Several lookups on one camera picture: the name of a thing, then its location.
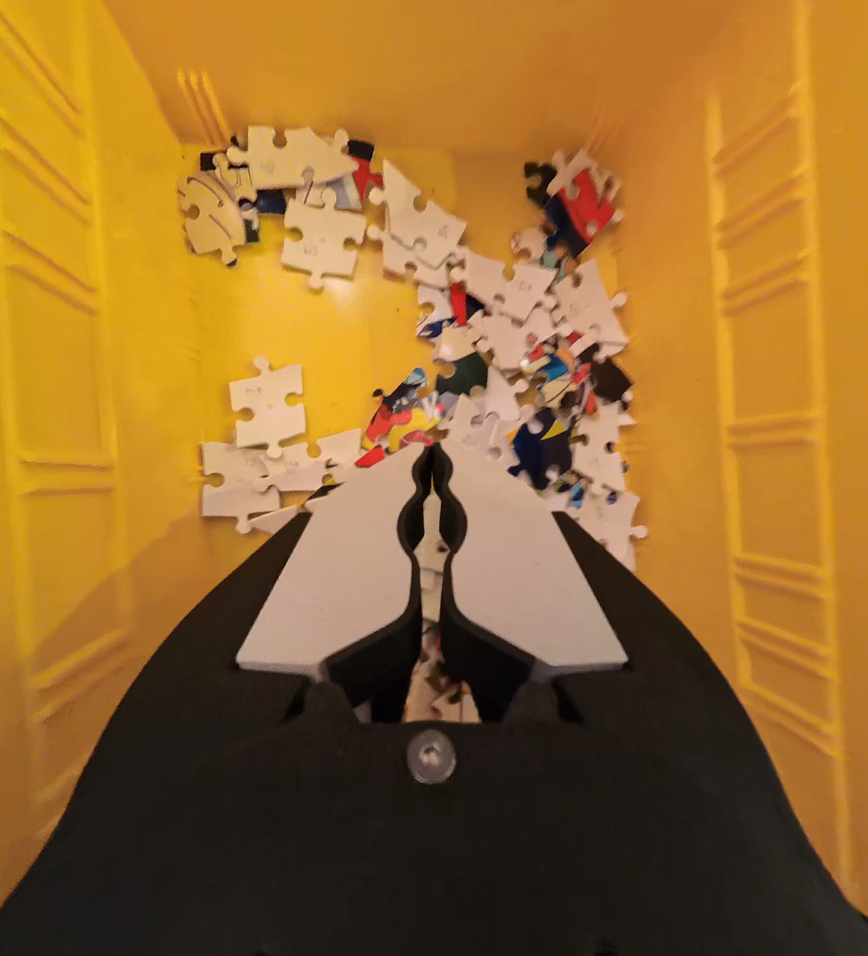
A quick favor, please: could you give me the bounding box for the yellow plastic bin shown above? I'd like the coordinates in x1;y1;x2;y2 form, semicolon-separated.
0;0;868;956

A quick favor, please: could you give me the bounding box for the pile of puzzle pieces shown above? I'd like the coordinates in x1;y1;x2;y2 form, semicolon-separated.
176;123;648;572

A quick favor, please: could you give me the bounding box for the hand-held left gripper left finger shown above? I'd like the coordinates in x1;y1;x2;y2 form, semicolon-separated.
235;445;434;724

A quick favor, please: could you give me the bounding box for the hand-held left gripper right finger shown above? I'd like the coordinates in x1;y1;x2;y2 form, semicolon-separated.
433;439;631;724

